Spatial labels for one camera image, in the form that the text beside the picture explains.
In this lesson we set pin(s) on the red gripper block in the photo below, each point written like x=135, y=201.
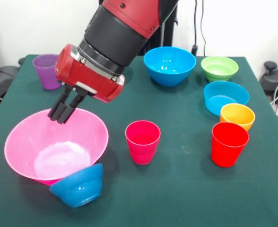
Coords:
x=87, y=78

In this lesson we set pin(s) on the large pink plastic bowl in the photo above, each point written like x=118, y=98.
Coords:
x=35, y=134

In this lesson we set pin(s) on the small dark blue plastic bowl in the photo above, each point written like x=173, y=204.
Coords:
x=80, y=186

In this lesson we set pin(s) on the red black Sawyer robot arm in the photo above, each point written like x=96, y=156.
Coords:
x=120, y=35

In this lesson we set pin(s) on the purple plastic cup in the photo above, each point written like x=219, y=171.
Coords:
x=44, y=75

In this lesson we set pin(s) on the magenta plastic cup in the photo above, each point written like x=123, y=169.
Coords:
x=142, y=146

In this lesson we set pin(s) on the large light blue plastic bowl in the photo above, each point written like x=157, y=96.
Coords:
x=169, y=75

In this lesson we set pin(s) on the dark green tablecloth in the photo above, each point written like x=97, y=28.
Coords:
x=176, y=201

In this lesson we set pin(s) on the shallow light blue plastic bowl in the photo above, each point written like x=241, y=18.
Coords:
x=214, y=99

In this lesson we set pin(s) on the green plastic bowl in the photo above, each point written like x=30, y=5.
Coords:
x=219, y=68

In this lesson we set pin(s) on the red plastic cup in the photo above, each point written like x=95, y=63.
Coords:
x=226, y=151

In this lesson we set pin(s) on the orange plastic cup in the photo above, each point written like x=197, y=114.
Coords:
x=238, y=116

